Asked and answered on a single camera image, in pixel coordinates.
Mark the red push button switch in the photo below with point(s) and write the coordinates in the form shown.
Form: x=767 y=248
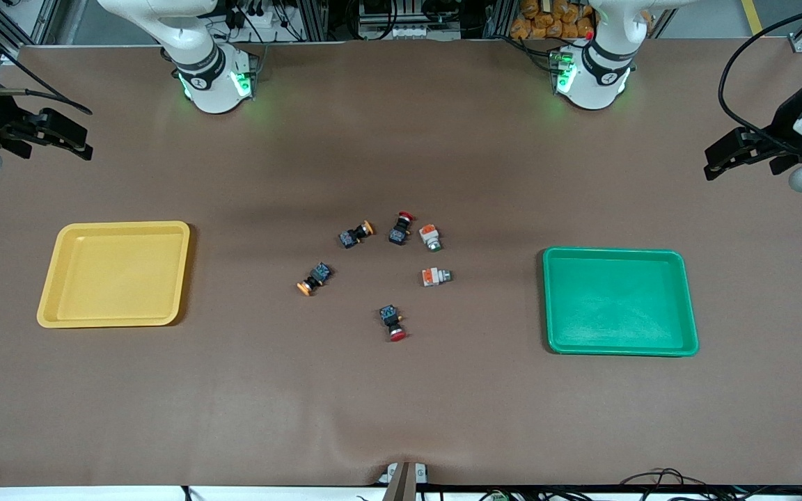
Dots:
x=392 y=323
x=399 y=229

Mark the yellow plastic tray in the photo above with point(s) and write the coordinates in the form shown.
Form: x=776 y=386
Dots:
x=115 y=275

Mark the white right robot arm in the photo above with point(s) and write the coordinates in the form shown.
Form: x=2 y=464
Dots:
x=209 y=83

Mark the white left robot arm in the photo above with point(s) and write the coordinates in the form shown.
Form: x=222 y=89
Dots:
x=592 y=83

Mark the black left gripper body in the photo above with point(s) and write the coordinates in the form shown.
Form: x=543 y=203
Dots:
x=781 y=124

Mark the pile of orange objects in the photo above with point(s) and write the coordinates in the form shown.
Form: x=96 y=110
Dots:
x=547 y=17

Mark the white power strip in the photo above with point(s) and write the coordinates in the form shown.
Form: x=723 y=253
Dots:
x=415 y=32

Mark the yellow push button switch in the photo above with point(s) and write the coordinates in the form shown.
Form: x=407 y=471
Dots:
x=354 y=236
x=315 y=277

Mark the green plastic tray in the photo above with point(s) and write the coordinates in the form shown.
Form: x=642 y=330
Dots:
x=620 y=303

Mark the green push button switch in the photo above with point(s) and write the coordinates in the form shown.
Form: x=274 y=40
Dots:
x=430 y=237

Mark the white orange switch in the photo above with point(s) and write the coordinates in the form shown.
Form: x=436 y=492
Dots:
x=434 y=277

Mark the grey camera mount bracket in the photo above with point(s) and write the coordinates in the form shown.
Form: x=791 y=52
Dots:
x=402 y=480

